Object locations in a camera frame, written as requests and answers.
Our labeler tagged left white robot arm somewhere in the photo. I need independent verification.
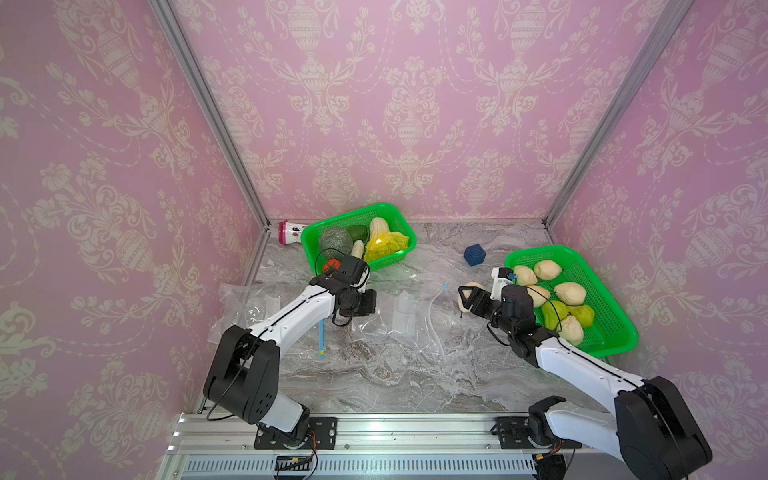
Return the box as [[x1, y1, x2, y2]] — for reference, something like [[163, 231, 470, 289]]
[[203, 255, 377, 447]]

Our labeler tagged dark green melon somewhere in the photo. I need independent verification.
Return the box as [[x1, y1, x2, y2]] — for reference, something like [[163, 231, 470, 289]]
[[318, 227, 354, 260]]

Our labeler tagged green avocado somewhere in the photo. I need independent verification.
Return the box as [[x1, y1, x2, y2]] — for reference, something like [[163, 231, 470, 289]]
[[346, 224, 369, 243]]

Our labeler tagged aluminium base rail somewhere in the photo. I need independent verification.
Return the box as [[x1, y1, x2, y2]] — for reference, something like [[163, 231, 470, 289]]
[[155, 412, 679, 480]]

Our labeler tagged empty green basket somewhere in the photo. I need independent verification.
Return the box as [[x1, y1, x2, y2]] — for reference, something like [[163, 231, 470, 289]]
[[505, 245, 639, 358]]

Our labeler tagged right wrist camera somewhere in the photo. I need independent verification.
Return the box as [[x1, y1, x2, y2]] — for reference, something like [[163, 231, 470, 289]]
[[490, 267, 517, 300]]

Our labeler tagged cream pear outside bag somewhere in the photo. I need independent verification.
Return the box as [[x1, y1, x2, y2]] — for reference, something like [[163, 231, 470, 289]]
[[513, 265, 538, 286]]

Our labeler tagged cream pear from bag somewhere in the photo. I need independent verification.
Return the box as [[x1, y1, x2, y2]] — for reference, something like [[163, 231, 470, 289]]
[[554, 282, 587, 306]]

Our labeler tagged clear zip-top bag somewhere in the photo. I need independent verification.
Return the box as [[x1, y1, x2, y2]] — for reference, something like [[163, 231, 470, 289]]
[[359, 275, 517, 400], [208, 282, 335, 356]]

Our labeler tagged yellow-green lettuce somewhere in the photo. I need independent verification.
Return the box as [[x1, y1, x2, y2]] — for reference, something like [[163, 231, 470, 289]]
[[364, 231, 409, 263]]

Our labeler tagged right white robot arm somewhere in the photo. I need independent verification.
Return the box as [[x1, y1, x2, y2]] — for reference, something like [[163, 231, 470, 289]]
[[458, 285, 713, 479]]

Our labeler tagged pale cucumber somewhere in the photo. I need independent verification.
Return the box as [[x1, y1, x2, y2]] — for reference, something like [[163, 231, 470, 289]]
[[350, 240, 365, 259]]

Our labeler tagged red tomato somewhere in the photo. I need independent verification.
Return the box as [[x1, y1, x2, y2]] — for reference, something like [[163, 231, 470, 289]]
[[322, 259, 341, 274]]

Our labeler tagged pink white bottle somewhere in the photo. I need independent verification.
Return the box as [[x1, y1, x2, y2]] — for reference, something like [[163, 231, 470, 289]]
[[278, 220, 306, 245]]

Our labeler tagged green basket with produce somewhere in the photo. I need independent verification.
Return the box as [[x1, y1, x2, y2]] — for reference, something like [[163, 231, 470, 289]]
[[300, 203, 418, 274]]

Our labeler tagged blue cube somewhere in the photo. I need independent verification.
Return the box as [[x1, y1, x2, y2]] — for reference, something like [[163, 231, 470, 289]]
[[463, 244, 486, 267]]

